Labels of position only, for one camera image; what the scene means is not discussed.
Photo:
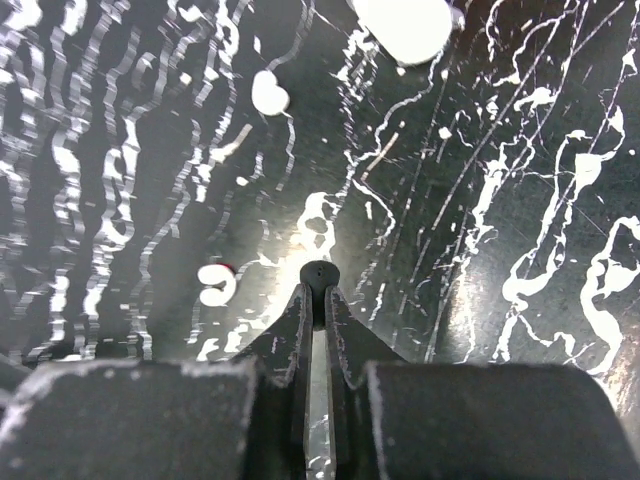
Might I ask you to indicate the white earbud near centre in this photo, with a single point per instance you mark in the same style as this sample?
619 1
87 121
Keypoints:
268 97

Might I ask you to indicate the white earbud near front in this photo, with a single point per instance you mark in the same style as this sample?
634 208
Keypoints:
219 284

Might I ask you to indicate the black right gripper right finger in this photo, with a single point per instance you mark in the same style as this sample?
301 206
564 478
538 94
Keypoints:
398 420

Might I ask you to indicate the white oval charging case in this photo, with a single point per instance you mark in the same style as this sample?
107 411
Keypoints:
411 31

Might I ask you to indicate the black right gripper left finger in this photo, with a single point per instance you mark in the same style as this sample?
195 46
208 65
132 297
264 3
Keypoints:
244 418

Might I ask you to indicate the white earbud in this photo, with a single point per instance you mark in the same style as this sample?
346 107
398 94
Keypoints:
219 284
268 97

